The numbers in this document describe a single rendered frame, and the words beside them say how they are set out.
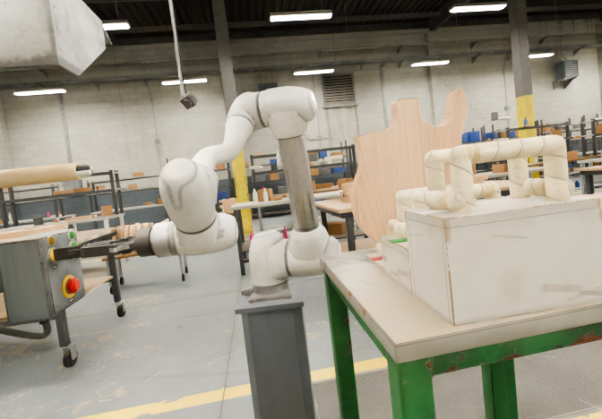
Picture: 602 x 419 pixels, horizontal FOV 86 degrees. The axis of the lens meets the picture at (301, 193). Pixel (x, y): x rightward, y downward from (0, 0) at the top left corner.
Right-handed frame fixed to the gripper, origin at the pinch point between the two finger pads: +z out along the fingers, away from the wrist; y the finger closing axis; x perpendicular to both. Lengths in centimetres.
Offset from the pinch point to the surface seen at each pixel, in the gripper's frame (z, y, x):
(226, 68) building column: -14, 663, 271
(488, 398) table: -115, 8, -69
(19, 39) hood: -18, -38, 35
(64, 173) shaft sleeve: -14.2, -24.1, 17.7
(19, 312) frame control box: 11.1, -3.6, -12.1
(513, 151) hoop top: -89, -41, 12
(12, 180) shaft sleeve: -5.7, -24.1, 17.4
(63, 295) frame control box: 4.0, 1.4, -10.8
